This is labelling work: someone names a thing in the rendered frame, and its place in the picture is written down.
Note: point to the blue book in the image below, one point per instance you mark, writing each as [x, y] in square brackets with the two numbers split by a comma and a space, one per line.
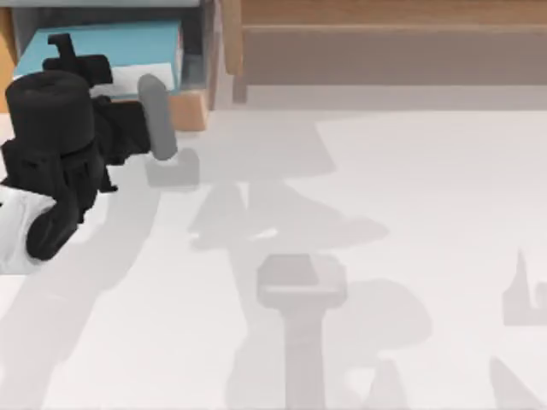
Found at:
[128, 47]

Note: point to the pale wooden drawer front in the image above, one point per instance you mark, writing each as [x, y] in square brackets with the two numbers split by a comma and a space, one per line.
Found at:
[188, 111]

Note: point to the wooden cupboard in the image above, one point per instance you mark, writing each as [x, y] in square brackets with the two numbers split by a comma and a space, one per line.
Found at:
[384, 55]

